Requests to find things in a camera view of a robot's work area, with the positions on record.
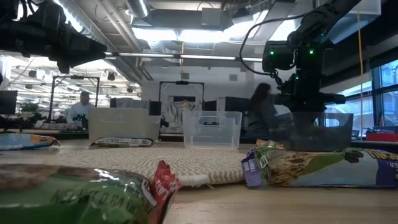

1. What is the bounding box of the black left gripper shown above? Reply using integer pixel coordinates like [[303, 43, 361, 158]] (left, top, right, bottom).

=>
[[46, 12, 108, 75]]

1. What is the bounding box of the blue orange granola bar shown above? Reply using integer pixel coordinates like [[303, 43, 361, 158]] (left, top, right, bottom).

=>
[[0, 133, 61, 152]]

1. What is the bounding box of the orange green granola bar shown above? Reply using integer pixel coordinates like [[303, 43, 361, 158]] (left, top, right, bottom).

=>
[[256, 139, 285, 149]]

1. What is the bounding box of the green granola bar red end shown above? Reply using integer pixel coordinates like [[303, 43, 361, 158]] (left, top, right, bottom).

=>
[[0, 161, 181, 224]]

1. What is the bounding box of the green purple granola bar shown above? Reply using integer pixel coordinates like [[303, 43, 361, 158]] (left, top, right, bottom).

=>
[[241, 146, 398, 190]]

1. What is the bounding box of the person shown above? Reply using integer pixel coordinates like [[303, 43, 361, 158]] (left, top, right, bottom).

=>
[[67, 90, 96, 125], [245, 82, 279, 139]]

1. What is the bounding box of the green plant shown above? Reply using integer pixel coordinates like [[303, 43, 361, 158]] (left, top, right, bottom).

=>
[[21, 101, 40, 113]]

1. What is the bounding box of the black monitor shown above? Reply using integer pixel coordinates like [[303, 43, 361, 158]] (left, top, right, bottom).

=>
[[0, 90, 19, 115]]

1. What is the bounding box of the white plastic bin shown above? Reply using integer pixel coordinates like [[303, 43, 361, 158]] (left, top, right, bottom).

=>
[[88, 108, 162, 142]]

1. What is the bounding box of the ceiling light tube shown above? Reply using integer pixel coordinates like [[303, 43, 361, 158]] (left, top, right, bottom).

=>
[[104, 52, 264, 62]]

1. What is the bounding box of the woven round mat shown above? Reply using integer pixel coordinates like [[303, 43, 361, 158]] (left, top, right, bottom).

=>
[[43, 146, 249, 187]]

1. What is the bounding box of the clear plastic bin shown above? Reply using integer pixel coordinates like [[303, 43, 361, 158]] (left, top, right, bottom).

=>
[[182, 111, 243, 149]]

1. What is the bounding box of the grey plastic bin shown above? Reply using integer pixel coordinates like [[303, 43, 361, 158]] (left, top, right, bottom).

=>
[[270, 112, 354, 152]]

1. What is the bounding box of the red box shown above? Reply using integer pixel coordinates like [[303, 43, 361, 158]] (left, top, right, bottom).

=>
[[366, 132, 398, 143]]

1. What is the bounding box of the black metal rig frame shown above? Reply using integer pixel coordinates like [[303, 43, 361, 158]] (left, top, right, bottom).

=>
[[48, 75, 101, 122], [159, 80, 205, 111]]

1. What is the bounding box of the silver ceiling duct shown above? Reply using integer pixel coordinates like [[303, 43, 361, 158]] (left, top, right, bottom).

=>
[[126, 0, 150, 18]]

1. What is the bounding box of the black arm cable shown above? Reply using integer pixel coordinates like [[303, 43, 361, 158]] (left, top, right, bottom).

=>
[[238, 14, 308, 78]]

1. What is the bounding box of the yellow hanging cord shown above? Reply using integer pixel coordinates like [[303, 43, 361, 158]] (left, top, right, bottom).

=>
[[356, 12, 364, 138]]

